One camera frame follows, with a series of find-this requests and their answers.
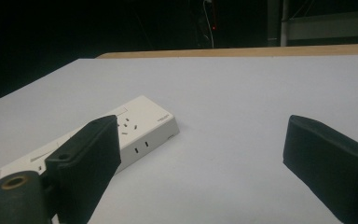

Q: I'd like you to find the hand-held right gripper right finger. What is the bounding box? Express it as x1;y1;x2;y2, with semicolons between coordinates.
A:
282;114;358;224

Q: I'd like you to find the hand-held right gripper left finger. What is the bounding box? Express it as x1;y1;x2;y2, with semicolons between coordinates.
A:
44;114;122;224

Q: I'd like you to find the white power strip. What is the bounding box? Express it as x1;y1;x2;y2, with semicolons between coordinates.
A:
0;94;181;208

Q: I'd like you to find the grey metal stand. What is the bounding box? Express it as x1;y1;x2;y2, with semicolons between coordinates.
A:
267;0;291;48

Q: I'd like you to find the white hanging cable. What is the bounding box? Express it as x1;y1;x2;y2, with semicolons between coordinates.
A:
202;0;215;49

